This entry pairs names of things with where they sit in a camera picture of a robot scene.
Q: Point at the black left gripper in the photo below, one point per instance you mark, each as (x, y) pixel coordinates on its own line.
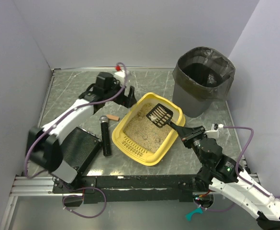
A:
(127, 96)

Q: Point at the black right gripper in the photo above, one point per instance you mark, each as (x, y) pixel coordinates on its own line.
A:
(187, 133)

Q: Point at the black slotted litter scoop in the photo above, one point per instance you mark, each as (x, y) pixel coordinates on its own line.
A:
(163, 114)

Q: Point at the yellow litter box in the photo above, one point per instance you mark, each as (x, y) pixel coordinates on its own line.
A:
(133, 150)

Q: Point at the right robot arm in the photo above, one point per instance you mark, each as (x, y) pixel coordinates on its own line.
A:
(222, 174)

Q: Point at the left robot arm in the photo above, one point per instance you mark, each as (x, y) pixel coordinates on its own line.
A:
(44, 143)

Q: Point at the lower litter clump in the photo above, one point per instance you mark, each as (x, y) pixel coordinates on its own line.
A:
(153, 118)

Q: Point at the cat litter pellets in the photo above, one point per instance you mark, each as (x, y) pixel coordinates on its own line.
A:
(143, 132)

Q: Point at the wooden block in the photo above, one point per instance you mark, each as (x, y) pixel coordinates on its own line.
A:
(113, 117)

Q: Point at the black glitter microphone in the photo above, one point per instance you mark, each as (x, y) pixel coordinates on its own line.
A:
(105, 135)

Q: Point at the grey trash bin with bag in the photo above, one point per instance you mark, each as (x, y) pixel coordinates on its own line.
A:
(202, 76)

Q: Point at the black ribbed tray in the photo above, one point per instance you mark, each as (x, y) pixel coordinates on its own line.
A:
(79, 149)

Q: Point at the teal plastic piece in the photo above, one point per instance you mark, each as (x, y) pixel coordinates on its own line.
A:
(191, 214)

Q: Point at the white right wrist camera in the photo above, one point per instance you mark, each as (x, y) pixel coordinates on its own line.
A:
(214, 132)

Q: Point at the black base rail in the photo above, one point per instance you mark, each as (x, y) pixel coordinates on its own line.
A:
(129, 188)

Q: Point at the aluminium frame rail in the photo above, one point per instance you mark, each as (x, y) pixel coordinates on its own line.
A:
(38, 186)

